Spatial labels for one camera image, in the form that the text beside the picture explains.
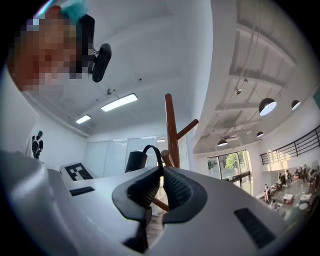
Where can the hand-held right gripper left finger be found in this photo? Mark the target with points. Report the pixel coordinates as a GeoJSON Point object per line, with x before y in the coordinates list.
{"type": "Point", "coordinates": [87, 212]}

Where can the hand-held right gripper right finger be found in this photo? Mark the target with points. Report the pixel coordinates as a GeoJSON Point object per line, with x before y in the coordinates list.
{"type": "Point", "coordinates": [212, 212]}

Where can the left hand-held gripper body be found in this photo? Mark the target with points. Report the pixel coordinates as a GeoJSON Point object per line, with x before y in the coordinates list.
{"type": "Point", "coordinates": [77, 172]}

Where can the black umbrella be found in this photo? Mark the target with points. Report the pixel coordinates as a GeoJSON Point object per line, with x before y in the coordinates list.
{"type": "Point", "coordinates": [136, 160]}

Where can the brown wooden coat rack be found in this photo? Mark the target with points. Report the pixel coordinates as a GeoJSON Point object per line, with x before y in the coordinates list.
{"type": "Point", "coordinates": [171, 125]}

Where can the frosted glass partition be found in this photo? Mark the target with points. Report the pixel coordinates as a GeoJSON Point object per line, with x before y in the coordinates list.
{"type": "Point", "coordinates": [110, 157]}

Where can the glass entrance doors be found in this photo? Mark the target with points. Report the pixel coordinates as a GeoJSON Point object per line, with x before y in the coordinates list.
{"type": "Point", "coordinates": [230, 166]}

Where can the short rectangular ceiling light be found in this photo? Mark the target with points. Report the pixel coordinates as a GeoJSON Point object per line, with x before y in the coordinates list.
{"type": "Point", "coordinates": [83, 119]}

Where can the small black pendant lamp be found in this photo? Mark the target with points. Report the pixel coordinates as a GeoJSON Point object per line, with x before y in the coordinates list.
{"type": "Point", "coordinates": [260, 134]}
{"type": "Point", "coordinates": [295, 105]}
{"type": "Point", "coordinates": [222, 142]}

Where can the person's white shirt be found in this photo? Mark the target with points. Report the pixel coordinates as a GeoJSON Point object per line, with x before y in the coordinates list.
{"type": "Point", "coordinates": [15, 120]}

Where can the long rectangular ceiling light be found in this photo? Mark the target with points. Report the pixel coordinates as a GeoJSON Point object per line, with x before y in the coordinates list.
{"type": "Point", "coordinates": [119, 102]}

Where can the grey ceiling detector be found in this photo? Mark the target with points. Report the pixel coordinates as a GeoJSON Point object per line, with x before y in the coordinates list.
{"type": "Point", "coordinates": [109, 92]}

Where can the white round table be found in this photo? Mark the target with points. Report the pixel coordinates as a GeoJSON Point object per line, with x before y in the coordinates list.
{"type": "Point", "coordinates": [303, 206]}

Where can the black metal railing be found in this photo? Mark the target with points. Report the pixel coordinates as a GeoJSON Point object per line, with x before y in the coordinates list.
{"type": "Point", "coordinates": [295, 146]}

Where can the large black pendant lamp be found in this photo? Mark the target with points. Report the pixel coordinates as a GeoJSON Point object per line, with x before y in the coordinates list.
{"type": "Point", "coordinates": [267, 105]}

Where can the person's head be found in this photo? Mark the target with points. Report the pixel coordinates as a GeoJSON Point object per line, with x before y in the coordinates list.
{"type": "Point", "coordinates": [45, 52]}

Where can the teal head cap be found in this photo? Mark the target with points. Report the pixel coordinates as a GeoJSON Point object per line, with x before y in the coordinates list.
{"type": "Point", "coordinates": [75, 8]}

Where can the black head camera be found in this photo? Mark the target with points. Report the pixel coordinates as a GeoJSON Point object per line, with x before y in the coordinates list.
{"type": "Point", "coordinates": [102, 62]}

